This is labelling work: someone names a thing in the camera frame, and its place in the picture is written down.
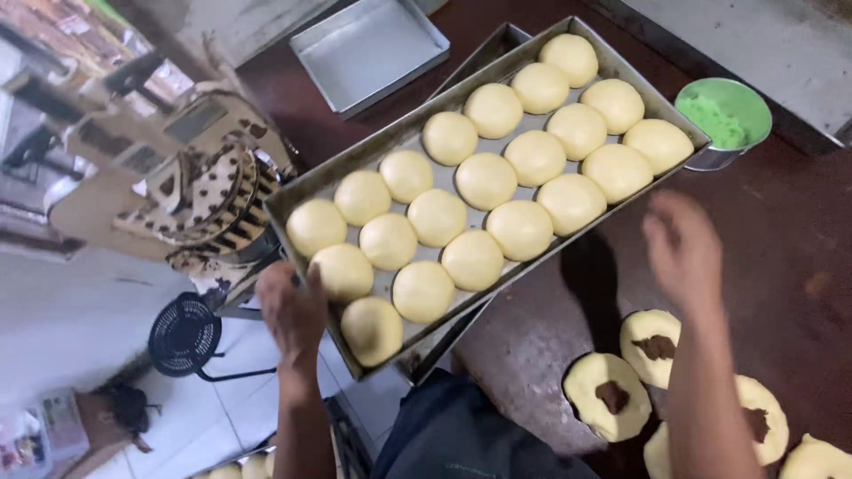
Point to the person's left hand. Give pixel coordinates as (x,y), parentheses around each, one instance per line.
(293,319)

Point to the person's right hand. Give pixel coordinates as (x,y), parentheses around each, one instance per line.
(685,259)

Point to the person's right fingers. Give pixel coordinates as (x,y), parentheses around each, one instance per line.
(669,216)

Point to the long metal baking tray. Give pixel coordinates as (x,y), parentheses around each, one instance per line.
(459,176)

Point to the green paste filling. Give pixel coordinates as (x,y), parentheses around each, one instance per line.
(717,123)

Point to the metal bowl green inside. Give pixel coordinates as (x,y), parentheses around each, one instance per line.
(725,126)

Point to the flat dough with chocolate filling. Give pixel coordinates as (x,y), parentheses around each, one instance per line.
(649,346)
(765,419)
(607,397)

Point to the batch of round dough balls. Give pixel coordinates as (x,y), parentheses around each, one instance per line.
(486,183)

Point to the steel counter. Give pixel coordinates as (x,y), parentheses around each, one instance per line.
(759,53)

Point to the flat dough disc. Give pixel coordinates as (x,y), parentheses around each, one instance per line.
(657,456)
(815,460)

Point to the empty metal baking tray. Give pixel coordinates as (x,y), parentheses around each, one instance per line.
(432,346)

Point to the person's dark apron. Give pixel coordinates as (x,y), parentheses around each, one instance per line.
(459,432)

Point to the square metal baking pan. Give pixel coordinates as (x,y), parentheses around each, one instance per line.
(369,50)

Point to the dough divider machine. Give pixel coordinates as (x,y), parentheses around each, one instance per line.
(193,179)

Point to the black floor fan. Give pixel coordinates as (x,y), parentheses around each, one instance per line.
(185,336)

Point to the box with packets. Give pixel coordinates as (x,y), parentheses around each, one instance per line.
(40,432)

